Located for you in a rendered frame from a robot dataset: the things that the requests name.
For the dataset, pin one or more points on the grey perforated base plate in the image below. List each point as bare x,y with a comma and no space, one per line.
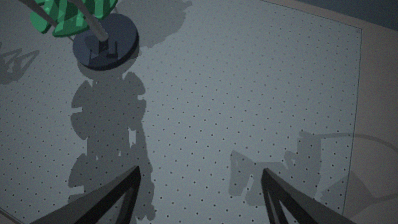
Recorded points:
216,91

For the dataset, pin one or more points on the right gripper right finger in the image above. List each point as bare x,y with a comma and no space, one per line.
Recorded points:
302,207

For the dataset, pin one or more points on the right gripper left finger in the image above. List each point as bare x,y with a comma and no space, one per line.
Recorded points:
91,207

